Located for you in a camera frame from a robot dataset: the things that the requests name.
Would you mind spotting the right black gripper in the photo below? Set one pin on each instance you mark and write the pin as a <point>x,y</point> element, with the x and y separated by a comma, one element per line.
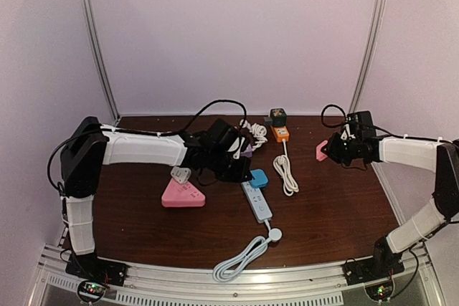
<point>330,150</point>

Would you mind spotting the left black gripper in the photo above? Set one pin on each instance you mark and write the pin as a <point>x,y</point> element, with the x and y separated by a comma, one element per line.
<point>242,173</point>

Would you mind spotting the pink plug adapter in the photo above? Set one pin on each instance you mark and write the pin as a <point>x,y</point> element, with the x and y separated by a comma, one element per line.
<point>321,153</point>

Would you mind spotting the white cube plug adapter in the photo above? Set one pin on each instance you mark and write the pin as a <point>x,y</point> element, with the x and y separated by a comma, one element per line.
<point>180,175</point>

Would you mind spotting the blue plug adapter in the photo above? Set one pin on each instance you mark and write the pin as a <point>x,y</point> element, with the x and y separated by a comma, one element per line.
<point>259,179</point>

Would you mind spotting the light blue power strip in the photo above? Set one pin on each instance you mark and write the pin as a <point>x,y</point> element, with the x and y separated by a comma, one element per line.
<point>257,203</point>

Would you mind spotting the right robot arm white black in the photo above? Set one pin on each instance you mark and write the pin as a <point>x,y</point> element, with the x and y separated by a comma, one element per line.
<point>436,155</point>

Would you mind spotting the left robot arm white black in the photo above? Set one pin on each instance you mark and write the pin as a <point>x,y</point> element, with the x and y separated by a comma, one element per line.
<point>94,145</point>

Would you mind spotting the purple power strip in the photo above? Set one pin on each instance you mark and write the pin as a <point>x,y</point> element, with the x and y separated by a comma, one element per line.
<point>247,152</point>

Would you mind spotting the pink triangular power strip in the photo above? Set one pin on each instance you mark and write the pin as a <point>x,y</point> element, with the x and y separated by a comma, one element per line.
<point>185,195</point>

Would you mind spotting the dark green cube adapter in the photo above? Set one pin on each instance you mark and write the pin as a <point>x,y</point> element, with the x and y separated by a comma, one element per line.
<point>278,117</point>

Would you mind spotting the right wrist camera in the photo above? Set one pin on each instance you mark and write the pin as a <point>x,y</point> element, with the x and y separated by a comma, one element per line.
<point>361,125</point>

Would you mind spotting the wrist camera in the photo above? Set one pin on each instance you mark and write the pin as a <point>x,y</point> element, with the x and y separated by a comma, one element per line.
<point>361,125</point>
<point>239,145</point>

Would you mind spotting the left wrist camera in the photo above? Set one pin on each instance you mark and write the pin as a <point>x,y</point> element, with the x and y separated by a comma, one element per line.
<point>239,145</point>

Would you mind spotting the white coiled cable purple strip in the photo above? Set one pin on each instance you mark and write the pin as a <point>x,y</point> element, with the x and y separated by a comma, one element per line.
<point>258,132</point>

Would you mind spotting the right aluminium frame post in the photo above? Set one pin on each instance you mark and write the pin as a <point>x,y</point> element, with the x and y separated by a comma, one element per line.
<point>369,50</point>

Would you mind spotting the aluminium frame post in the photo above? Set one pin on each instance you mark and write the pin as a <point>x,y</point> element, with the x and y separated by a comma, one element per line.
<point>96,50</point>
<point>369,50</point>

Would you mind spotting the left aluminium frame post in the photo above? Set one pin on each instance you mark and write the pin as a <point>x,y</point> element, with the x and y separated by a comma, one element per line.
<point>96,50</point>

